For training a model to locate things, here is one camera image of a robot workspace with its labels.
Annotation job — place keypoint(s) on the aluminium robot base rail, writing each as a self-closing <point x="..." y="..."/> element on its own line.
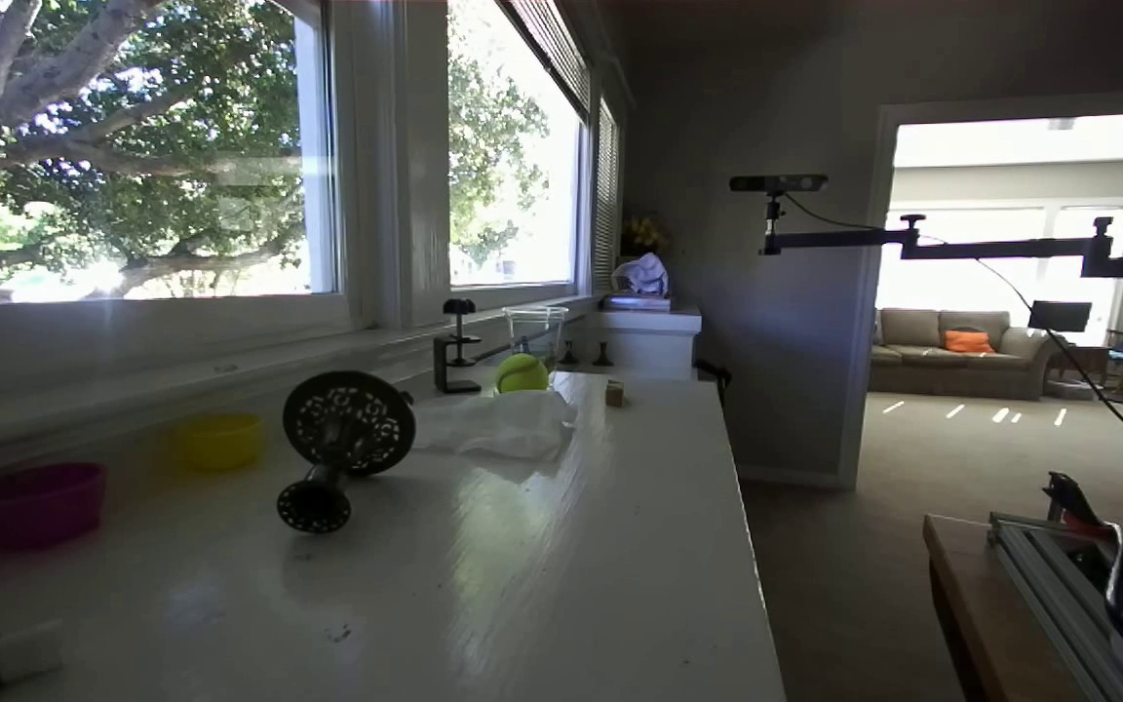
<point x="1071" y="597"/>

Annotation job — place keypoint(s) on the red and black clamp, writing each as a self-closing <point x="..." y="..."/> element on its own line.
<point x="1079" y="510"/>

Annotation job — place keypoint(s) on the white storage box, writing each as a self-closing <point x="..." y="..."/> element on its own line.
<point x="650" y="341"/>

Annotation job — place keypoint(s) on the yellow flower bunch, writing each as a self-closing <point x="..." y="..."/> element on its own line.
<point x="645" y="236"/>

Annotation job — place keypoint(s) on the wooden side table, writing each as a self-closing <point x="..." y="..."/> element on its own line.
<point x="978" y="609"/>

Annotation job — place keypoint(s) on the yellow green tennis ball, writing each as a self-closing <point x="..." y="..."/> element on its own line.
<point x="525" y="377"/>

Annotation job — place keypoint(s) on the black articulated camera mount arm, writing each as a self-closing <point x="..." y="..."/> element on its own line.
<point x="978" y="245"/>

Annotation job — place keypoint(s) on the small brown cork piece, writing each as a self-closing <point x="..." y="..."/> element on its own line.
<point x="612" y="393"/>

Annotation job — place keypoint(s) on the pink plastic bowl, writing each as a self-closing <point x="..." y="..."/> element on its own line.
<point x="37" y="506"/>

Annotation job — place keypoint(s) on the beige sofa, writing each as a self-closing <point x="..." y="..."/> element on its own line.
<point x="957" y="363"/>

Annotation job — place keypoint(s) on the far room bright window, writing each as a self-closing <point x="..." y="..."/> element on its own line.
<point x="1017" y="256"/>

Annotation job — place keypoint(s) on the yellow plastic bowl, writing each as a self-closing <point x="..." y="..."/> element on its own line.
<point x="219" y="444"/>

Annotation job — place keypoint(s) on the black music stand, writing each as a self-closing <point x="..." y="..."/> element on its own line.
<point x="1062" y="315"/>

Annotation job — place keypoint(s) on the narrow white framed window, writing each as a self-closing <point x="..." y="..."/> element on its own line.
<point x="610" y="197"/>

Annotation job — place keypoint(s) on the orange cushion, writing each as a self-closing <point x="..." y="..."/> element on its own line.
<point x="969" y="341"/>

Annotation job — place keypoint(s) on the crumpled white cloth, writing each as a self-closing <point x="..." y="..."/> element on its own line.
<point x="506" y="427"/>

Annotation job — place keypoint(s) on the clear plastic cup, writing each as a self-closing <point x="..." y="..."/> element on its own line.
<point x="540" y="333"/>

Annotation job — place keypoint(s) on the white framed glass window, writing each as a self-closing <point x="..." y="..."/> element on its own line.
<point x="135" y="159"/>
<point x="507" y="171"/>

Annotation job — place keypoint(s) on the black stereo camera bar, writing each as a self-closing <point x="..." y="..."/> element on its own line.
<point x="779" y="185"/>

